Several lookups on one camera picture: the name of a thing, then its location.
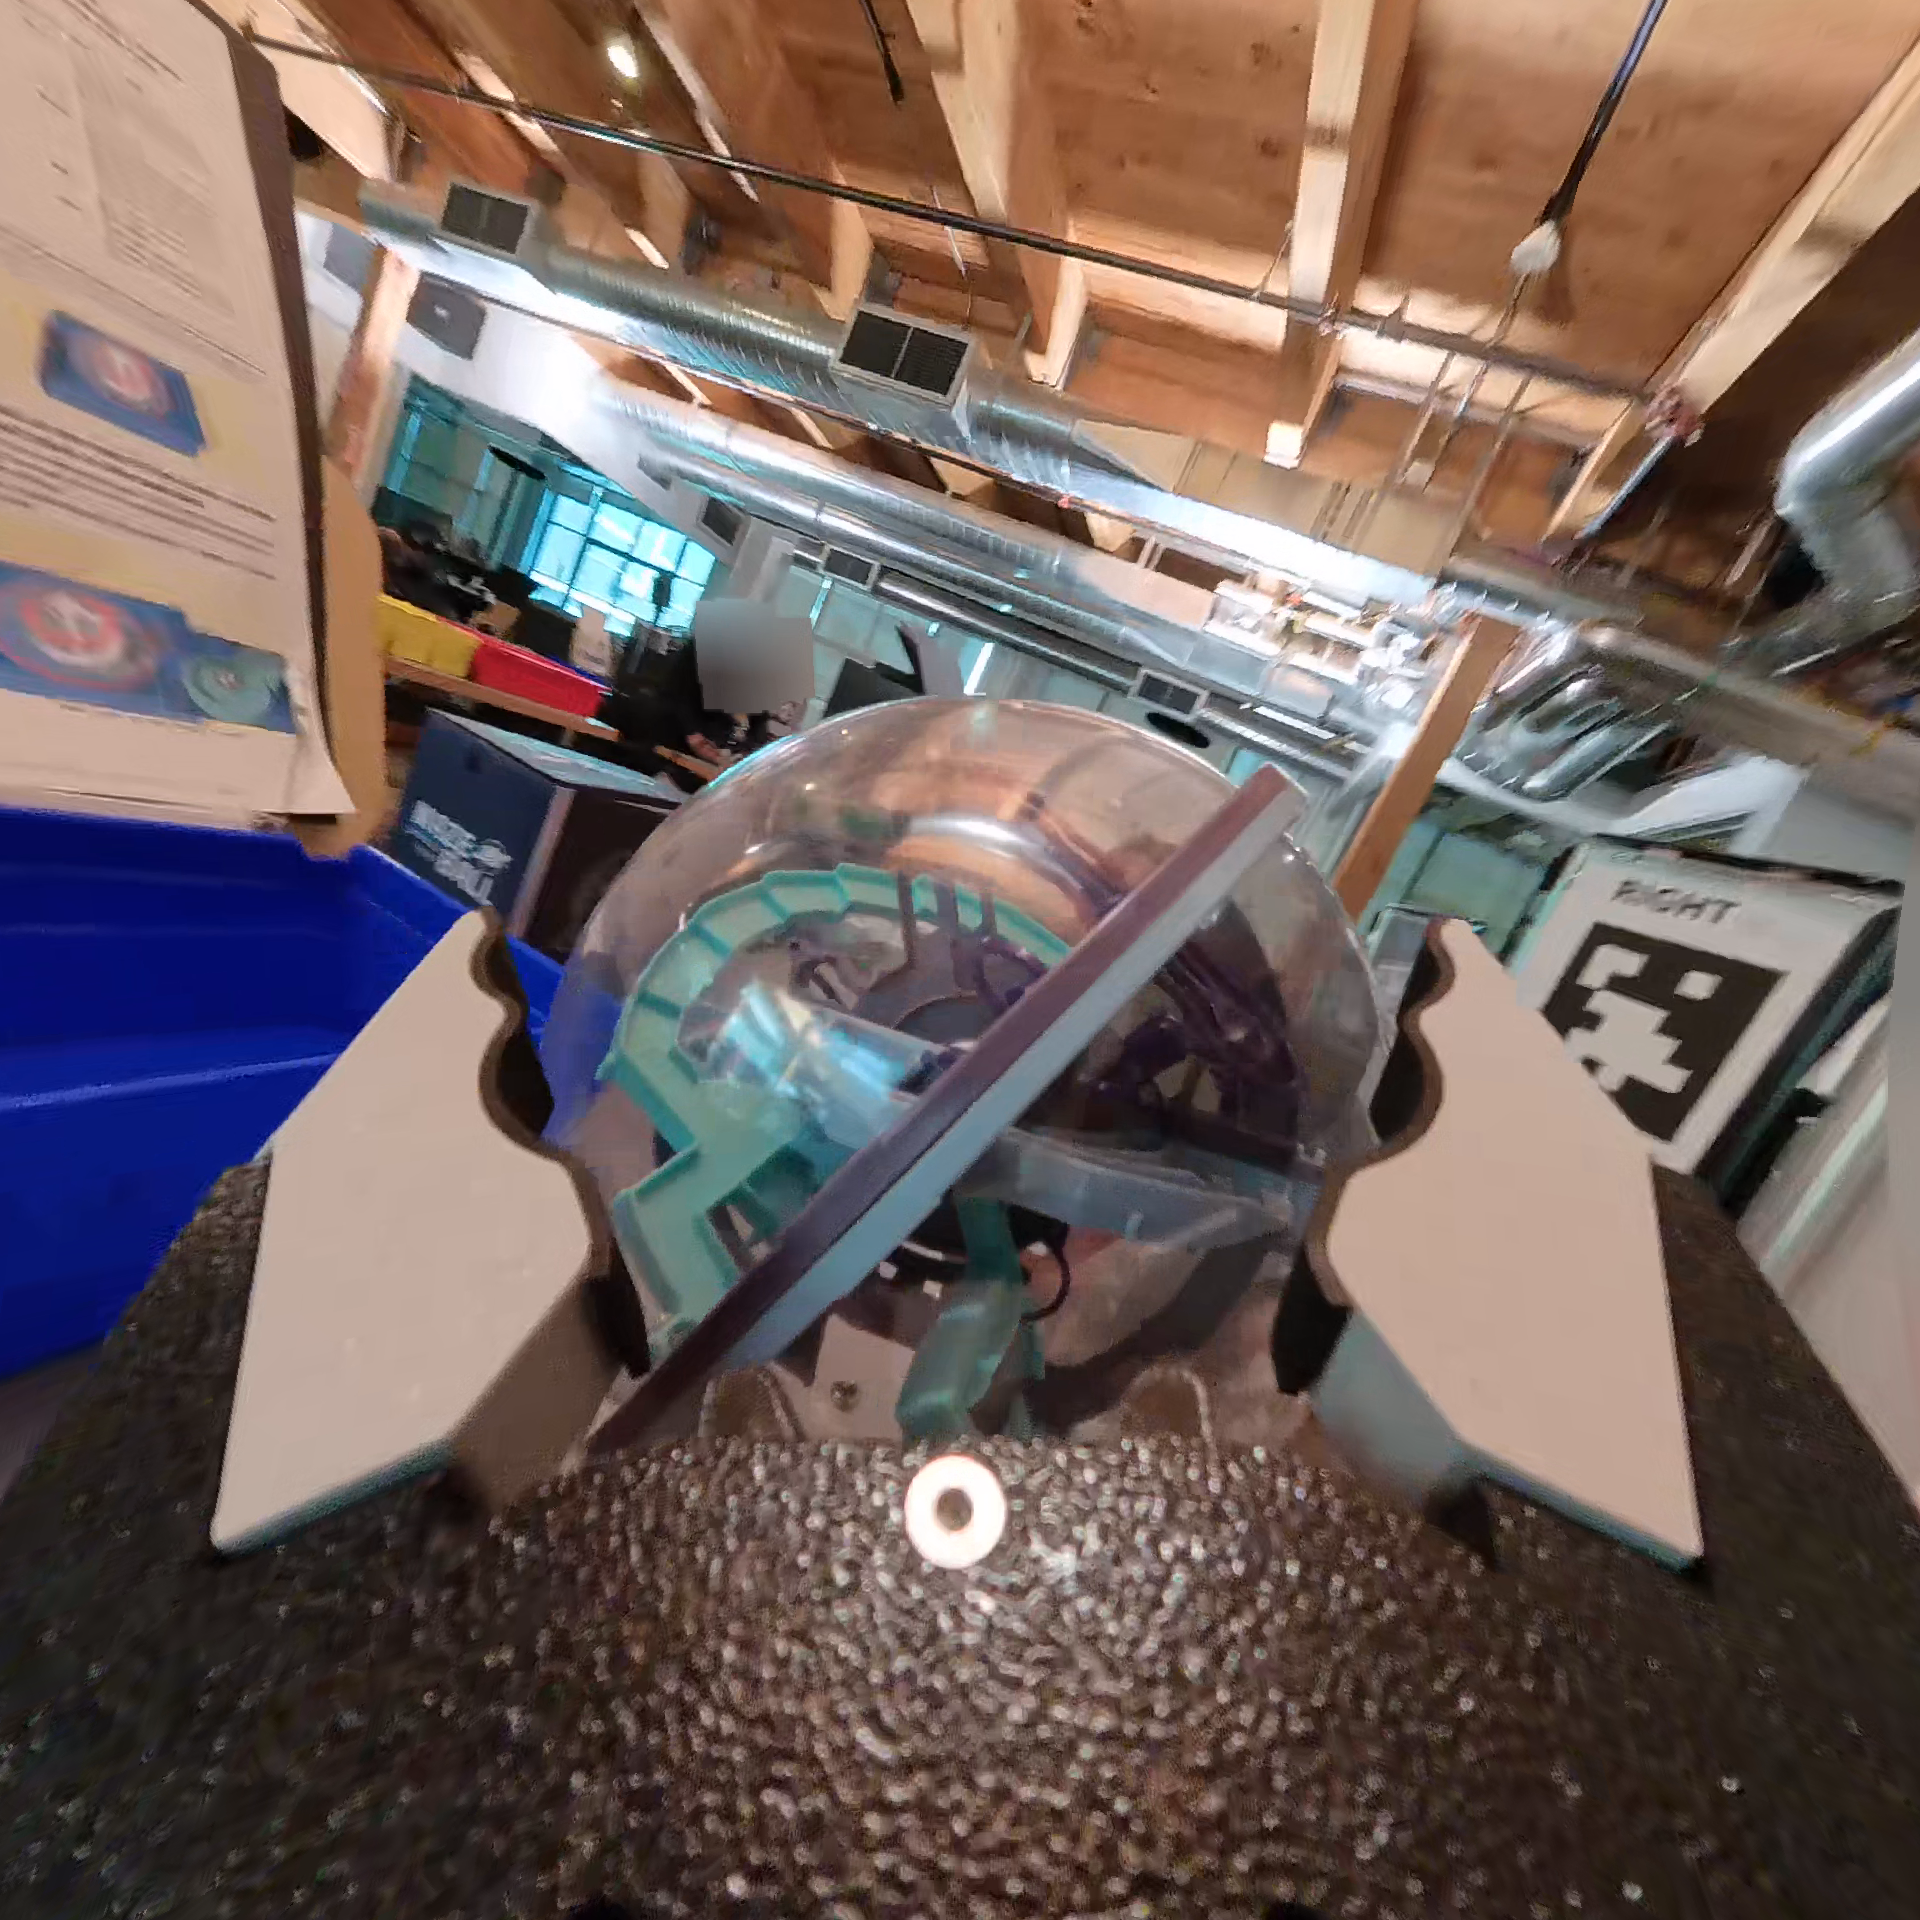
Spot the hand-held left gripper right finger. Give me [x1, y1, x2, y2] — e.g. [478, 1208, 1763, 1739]
[1271, 920, 1707, 1568]

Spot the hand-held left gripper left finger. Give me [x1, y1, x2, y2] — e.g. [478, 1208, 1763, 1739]
[211, 908, 650, 1555]

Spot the silver spiral air duct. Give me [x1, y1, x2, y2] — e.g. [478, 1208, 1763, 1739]
[360, 177, 1248, 496]

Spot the clear plastic maze ball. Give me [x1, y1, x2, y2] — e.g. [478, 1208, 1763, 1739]
[544, 692, 1385, 1450]

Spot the dark blue maze ball box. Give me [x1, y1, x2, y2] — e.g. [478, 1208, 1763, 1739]
[393, 708, 694, 962]

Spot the blue plastic bin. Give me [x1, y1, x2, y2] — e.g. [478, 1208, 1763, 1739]
[0, 807, 564, 1384]

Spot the printed instruction sheet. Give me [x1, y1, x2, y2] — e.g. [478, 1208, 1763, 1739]
[0, 0, 354, 818]

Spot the duct vent grille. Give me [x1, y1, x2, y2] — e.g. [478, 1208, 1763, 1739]
[835, 299, 974, 404]

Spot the yellow plastic bin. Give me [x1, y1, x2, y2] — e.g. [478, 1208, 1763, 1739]
[376, 592, 482, 676]

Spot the red plastic bin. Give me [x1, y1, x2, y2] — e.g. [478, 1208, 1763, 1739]
[472, 633, 615, 721]

